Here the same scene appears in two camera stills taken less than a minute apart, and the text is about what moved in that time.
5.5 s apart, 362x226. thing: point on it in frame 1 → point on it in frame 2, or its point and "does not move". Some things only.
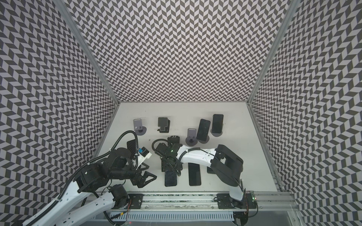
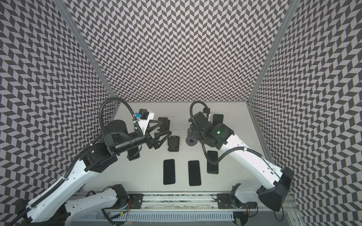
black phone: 194,174 does not move
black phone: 217,123 does not move
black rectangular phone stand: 164,123 does not move
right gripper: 168,164 → 196,127
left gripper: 142,183 → 155,143
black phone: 170,178 does not move
